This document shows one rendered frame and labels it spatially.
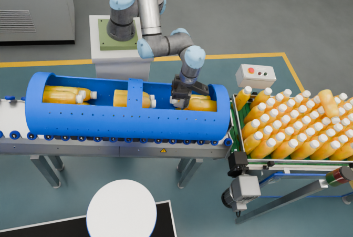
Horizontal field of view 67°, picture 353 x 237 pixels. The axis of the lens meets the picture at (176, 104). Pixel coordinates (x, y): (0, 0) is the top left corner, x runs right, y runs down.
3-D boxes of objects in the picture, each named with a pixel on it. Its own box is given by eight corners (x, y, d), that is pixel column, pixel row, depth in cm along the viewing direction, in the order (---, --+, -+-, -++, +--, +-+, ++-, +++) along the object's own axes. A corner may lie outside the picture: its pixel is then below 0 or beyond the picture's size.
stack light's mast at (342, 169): (315, 176, 124) (338, 165, 111) (326, 176, 125) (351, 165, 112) (319, 190, 121) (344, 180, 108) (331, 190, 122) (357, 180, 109)
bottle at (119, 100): (112, 99, 116) (154, 102, 120) (113, 90, 122) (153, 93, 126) (112, 112, 120) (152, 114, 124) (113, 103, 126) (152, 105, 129)
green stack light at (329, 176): (323, 172, 119) (330, 168, 115) (335, 172, 121) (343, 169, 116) (328, 186, 116) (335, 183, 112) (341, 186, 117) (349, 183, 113)
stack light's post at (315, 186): (234, 218, 215) (318, 179, 124) (239, 218, 216) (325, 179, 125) (235, 224, 213) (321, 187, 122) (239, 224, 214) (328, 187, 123)
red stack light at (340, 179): (330, 168, 115) (336, 165, 112) (343, 169, 116) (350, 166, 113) (335, 183, 112) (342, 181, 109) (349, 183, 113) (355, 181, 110)
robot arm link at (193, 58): (200, 41, 100) (210, 58, 96) (194, 60, 109) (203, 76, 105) (182, 44, 97) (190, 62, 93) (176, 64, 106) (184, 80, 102)
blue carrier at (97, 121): (50, 93, 139) (34, 58, 115) (209, 102, 154) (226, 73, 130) (38, 144, 125) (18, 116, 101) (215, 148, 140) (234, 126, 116)
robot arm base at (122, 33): (103, 21, 142) (103, 6, 134) (131, 20, 147) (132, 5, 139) (109, 42, 135) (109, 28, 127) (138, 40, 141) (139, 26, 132)
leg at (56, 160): (56, 163, 214) (36, 128, 162) (64, 163, 215) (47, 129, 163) (55, 171, 211) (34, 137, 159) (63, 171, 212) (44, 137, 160)
